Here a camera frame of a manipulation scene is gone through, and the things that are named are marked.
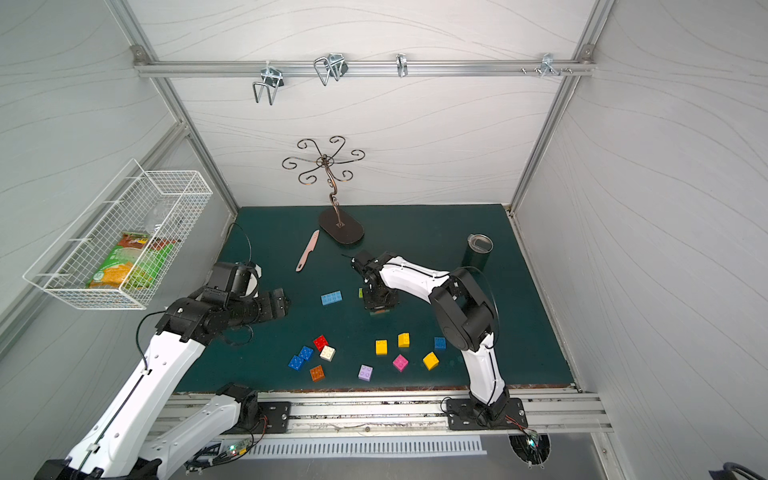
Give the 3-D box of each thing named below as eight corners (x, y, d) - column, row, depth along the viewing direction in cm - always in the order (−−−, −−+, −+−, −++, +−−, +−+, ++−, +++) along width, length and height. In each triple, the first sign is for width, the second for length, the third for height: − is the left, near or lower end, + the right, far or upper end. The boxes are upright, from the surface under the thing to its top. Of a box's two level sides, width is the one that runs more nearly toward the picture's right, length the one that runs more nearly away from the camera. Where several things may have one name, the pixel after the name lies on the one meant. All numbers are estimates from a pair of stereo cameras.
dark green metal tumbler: (463, 271, 104) (470, 250, 95) (460, 254, 109) (467, 233, 99) (485, 271, 104) (495, 250, 95) (481, 254, 109) (490, 233, 99)
